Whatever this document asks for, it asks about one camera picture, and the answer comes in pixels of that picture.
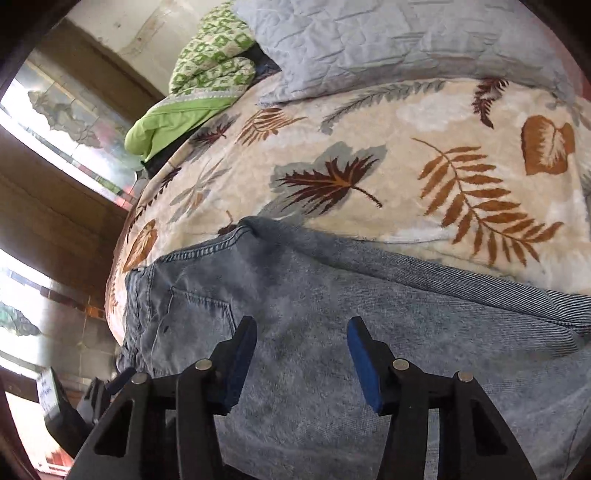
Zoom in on grey quilted pillow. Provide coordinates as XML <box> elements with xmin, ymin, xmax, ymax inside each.
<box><xmin>231</xmin><ymin>0</ymin><xmax>578</xmax><ymax>109</ymax></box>

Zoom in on leaf print blanket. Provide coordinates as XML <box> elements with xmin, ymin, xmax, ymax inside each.
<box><xmin>105</xmin><ymin>76</ymin><xmax>591</xmax><ymax>370</ymax></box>

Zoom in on blue denim pants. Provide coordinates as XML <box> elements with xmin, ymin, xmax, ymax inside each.
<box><xmin>115</xmin><ymin>216</ymin><xmax>591</xmax><ymax>480</ymax></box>

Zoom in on dark cloth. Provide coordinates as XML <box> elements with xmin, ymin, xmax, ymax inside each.
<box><xmin>249</xmin><ymin>53</ymin><xmax>283</xmax><ymax>77</ymax></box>

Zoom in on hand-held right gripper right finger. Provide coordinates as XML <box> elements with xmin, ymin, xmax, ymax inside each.
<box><xmin>347</xmin><ymin>316</ymin><xmax>539</xmax><ymax>480</ymax></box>

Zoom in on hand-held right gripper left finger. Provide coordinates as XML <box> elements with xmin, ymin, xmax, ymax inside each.
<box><xmin>69</xmin><ymin>316</ymin><xmax>258</xmax><ymax>480</ymax></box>

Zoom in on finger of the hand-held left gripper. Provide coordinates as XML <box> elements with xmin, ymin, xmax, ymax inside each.
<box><xmin>107</xmin><ymin>368</ymin><xmax>138</xmax><ymax>395</ymax></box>

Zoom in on wooden window frame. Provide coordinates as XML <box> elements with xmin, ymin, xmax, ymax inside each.
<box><xmin>0</xmin><ymin>18</ymin><xmax>164</xmax><ymax>480</ymax></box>

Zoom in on green patterned quilt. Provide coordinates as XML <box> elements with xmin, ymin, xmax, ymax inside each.
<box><xmin>126</xmin><ymin>0</ymin><xmax>257</xmax><ymax>162</ymax></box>

